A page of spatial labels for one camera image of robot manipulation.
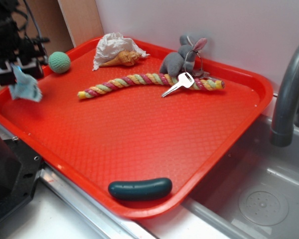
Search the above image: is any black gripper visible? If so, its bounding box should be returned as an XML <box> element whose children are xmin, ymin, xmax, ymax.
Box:
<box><xmin>0</xmin><ymin>36</ymin><xmax>50</xmax><ymax>86</ymax></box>

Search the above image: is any light blue cloth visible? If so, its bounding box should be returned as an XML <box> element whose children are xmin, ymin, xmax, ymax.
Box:
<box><xmin>8</xmin><ymin>64</ymin><xmax>42</xmax><ymax>102</ymax></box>

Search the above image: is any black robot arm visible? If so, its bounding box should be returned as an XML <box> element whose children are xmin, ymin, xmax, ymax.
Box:
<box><xmin>0</xmin><ymin>0</ymin><xmax>50</xmax><ymax>86</ymax></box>

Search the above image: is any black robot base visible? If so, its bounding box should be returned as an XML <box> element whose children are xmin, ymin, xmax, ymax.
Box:
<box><xmin>0</xmin><ymin>137</ymin><xmax>43</xmax><ymax>223</ymax></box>

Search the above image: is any green textured ball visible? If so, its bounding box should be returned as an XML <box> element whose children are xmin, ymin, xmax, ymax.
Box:
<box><xmin>48</xmin><ymin>51</ymin><xmax>71</xmax><ymax>74</ymax></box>

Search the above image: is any brown cardboard panel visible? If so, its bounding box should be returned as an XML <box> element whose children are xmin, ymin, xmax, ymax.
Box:
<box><xmin>0</xmin><ymin>0</ymin><xmax>105</xmax><ymax>97</ymax></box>

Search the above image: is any white crumpled paper towel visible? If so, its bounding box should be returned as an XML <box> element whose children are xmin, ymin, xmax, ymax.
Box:
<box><xmin>93</xmin><ymin>32</ymin><xmax>149</xmax><ymax>71</ymax></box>

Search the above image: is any orange toy seashell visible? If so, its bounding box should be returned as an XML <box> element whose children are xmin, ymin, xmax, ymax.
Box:
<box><xmin>99</xmin><ymin>50</ymin><xmax>142</xmax><ymax>67</ymax></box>

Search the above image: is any red plastic tray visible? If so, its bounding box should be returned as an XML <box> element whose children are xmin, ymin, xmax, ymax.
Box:
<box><xmin>0</xmin><ymin>38</ymin><xmax>273</xmax><ymax>219</ymax></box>

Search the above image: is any silver key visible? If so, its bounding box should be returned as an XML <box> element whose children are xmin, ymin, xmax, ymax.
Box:
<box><xmin>161</xmin><ymin>72</ymin><xmax>195</xmax><ymax>98</ymax></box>

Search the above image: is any dark green toy cucumber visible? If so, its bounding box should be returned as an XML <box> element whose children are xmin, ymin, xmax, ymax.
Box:
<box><xmin>108</xmin><ymin>178</ymin><xmax>173</xmax><ymax>201</ymax></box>

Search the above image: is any grey toy sink basin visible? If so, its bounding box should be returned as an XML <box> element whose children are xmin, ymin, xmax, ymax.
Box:
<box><xmin>140</xmin><ymin>117</ymin><xmax>299</xmax><ymax>239</ymax></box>

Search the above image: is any grey toy faucet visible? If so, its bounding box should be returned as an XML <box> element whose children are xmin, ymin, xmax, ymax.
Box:
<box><xmin>270</xmin><ymin>46</ymin><xmax>299</xmax><ymax>147</ymax></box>

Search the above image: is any grey plush bunny keychain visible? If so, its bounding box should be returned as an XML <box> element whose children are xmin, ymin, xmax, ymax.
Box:
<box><xmin>159</xmin><ymin>35</ymin><xmax>207</xmax><ymax>77</ymax></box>

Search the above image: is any metal key ring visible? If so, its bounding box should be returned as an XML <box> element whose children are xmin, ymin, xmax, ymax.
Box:
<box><xmin>184</xmin><ymin>50</ymin><xmax>210</xmax><ymax>77</ymax></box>

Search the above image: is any multicolour twisted rope toy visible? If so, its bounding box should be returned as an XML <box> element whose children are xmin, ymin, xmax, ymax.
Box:
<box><xmin>77</xmin><ymin>73</ymin><xmax>225</xmax><ymax>100</ymax></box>

